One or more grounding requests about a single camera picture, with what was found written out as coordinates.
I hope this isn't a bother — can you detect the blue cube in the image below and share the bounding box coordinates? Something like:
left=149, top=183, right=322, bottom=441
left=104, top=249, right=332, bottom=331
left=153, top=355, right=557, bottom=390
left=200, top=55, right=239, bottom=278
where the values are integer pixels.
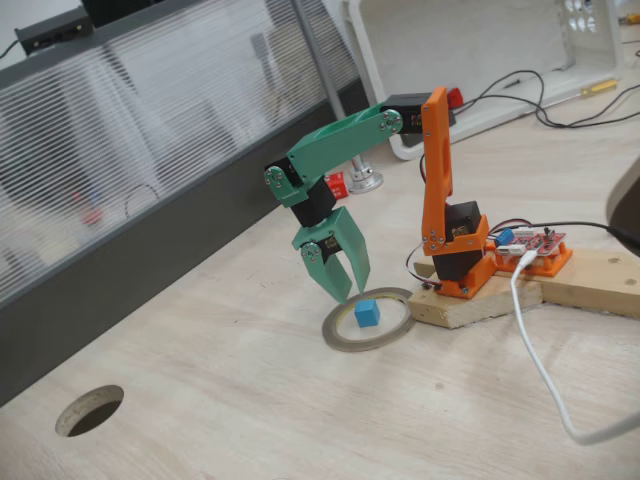
left=353, top=299, right=381, bottom=330

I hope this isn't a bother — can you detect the small red box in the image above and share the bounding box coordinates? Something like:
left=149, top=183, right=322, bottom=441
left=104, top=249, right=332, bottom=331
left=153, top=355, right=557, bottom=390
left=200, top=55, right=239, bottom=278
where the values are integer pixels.
left=324, top=171, right=350, bottom=199

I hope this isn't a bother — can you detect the metal partition foot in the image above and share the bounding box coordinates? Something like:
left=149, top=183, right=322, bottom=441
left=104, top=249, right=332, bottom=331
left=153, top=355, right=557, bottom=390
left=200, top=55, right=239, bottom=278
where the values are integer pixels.
left=348, top=157, right=385, bottom=195

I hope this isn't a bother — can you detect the wooden base block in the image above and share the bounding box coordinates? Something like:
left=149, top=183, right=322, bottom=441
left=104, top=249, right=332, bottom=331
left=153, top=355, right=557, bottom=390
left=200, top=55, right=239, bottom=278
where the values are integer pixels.
left=408, top=259, right=544, bottom=330

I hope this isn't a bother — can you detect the red controller board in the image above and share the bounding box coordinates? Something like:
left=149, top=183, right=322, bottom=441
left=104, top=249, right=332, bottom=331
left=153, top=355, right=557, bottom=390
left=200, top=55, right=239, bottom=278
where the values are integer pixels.
left=492, top=227, right=569, bottom=261

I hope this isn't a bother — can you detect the grey frosted desk partition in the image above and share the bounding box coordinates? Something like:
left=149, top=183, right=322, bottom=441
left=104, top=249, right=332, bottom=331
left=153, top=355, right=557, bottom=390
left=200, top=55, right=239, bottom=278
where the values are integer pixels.
left=0, top=0, right=374, bottom=409

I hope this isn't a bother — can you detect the white plastic crate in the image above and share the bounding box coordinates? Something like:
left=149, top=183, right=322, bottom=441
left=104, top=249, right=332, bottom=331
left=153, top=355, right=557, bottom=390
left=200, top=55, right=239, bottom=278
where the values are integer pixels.
left=342, top=0, right=626, bottom=161

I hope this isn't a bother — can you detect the long wooden base plank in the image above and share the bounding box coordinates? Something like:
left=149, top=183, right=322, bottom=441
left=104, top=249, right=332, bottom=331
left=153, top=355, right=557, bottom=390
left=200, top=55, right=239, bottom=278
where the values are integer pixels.
left=539, top=249, right=640, bottom=319

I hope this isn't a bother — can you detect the grey blurred rounded object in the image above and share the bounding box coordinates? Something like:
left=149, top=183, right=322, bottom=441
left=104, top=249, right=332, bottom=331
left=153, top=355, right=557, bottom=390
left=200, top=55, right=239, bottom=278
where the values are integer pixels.
left=604, top=154, right=640, bottom=251

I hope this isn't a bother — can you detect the black box device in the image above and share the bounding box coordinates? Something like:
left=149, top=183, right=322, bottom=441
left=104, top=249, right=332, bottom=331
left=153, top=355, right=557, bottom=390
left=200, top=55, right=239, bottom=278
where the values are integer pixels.
left=13, top=9, right=96, bottom=55

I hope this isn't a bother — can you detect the grey ring of tape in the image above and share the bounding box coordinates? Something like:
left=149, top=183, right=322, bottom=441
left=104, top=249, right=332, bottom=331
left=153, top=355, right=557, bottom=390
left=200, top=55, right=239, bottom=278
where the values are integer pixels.
left=321, top=286, right=417, bottom=354

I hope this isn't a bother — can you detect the white usb cable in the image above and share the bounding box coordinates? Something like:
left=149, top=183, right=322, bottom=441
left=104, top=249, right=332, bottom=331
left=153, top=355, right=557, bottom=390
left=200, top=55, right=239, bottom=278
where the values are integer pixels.
left=509, top=249, right=640, bottom=447

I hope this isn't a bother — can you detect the long black cable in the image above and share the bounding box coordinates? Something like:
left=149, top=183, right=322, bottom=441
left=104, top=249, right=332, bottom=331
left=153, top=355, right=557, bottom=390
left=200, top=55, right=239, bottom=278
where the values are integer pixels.
left=452, top=69, right=640, bottom=130

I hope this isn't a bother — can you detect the black power cable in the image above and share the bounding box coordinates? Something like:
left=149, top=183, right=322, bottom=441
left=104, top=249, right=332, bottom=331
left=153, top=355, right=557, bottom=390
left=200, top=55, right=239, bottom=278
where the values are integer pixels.
left=537, top=221, right=640, bottom=254

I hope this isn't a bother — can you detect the yellow handled screwdriver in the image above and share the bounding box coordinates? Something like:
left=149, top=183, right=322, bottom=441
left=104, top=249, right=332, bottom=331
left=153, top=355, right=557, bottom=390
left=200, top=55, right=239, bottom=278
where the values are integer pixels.
left=542, top=78, right=621, bottom=109

